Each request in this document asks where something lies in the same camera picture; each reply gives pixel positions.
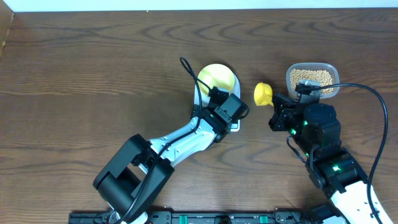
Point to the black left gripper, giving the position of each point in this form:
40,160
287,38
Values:
206,111

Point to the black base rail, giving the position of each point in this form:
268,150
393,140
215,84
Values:
169,217

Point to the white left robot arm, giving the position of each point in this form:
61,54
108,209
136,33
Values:
136,174

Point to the pale yellow bowl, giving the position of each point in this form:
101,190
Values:
217,75

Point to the white digital kitchen scale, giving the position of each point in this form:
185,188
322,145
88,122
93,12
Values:
206,100

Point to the yellow measuring scoop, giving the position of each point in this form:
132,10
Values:
263,94

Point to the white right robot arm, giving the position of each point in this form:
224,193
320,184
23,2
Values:
315,129

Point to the soybeans in container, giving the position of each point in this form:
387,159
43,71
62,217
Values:
323,76

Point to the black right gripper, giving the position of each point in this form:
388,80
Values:
281,112

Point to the clear plastic container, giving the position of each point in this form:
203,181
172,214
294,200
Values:
311,66

